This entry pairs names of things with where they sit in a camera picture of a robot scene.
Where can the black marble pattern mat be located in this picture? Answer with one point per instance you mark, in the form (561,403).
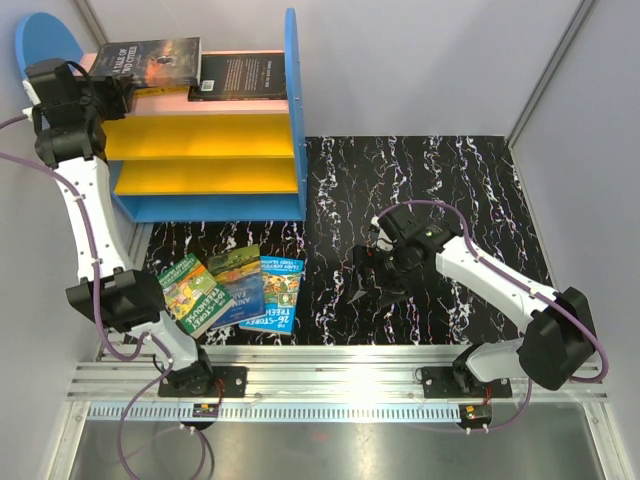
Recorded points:
(351,179)

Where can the dark Three Days To See book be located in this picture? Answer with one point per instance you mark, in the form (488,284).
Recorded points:
(240,77)

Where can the green 104-Storey Treehouse book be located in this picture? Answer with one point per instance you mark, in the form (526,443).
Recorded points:
(193,296)

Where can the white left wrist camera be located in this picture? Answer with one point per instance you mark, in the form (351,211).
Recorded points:
(31,100)

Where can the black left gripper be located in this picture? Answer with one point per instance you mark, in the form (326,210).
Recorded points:
(118,93)

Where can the blue 26-Storey Treehouse book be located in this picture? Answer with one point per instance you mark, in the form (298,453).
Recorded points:
(281,282)

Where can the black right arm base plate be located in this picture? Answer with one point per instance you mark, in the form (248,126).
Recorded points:
(447,382)

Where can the white slotted cable duct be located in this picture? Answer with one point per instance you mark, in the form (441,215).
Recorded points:
(275,412)

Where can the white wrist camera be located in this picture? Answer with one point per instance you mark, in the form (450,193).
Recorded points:
(381,241)
(31,100)

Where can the aluminium mounting rail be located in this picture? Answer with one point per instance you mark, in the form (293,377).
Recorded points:
(361,375)

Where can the blue Animal Farm book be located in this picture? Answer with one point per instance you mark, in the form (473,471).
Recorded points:
(239,272)

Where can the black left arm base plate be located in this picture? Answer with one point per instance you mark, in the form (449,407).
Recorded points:
(232,380)

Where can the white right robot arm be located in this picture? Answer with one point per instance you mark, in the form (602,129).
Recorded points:
(558,334)

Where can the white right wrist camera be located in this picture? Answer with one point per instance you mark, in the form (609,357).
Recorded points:
(381,241)

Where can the dark Tale Of Two Cities book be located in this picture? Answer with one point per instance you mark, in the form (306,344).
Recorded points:
(151,63)

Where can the blue treehouse paperback book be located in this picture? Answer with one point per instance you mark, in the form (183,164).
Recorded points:
(159,91)

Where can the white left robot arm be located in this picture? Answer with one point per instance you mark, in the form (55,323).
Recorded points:
(69,110)

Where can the colourful wooden bookshelf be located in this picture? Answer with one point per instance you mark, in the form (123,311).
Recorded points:
(172,160)

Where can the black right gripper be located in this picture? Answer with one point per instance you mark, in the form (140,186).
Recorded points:
(369,258)

